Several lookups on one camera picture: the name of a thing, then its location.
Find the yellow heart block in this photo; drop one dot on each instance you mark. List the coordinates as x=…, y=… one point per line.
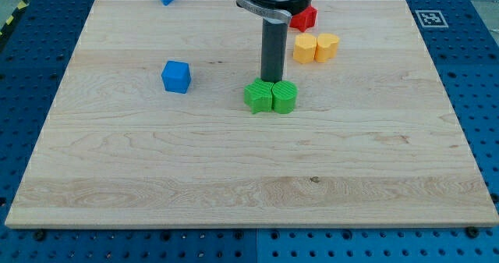
x=327, y=46

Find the green star block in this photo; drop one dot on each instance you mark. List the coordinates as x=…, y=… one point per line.
x=258, y=96

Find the red star block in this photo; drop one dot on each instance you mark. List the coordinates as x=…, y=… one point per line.
x=304, y=20

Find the light wooden board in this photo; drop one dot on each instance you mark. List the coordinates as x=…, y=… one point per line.
x=372, y=143

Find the green cylinder block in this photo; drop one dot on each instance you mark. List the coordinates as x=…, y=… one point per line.
x=284, y=96

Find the blue cube block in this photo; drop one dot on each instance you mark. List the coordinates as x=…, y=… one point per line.
x=176, y=76

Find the yellow hexagon block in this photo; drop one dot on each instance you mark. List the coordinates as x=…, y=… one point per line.
x=304, y=48

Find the dark grey pointer rod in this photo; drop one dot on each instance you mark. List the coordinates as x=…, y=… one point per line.
x=274, y=37

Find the white fiducial marker tag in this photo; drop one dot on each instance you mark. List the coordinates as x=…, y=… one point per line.
x=429, y=18

